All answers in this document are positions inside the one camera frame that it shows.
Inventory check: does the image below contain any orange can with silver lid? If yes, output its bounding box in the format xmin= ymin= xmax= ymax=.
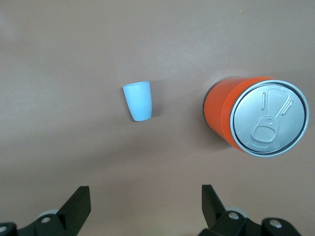
xmin=204 ymin=76 xmax=310 ymax=158

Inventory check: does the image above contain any brown table cloth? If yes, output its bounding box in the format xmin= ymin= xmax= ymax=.
xmin=0 ymin=0 xmax=315 ymax=236

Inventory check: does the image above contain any light blue plastic cup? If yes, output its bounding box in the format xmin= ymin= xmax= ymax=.
xmin=122 ymin=81 xmax=153 ymax=122

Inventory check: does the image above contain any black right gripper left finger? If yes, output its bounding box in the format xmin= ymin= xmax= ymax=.
xmin=0 ymin=186 xmax=92 ymax=236

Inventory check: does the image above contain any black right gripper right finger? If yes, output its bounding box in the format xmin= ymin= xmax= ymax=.
xmin=198 ymin=183 xmax=302 ymax=236

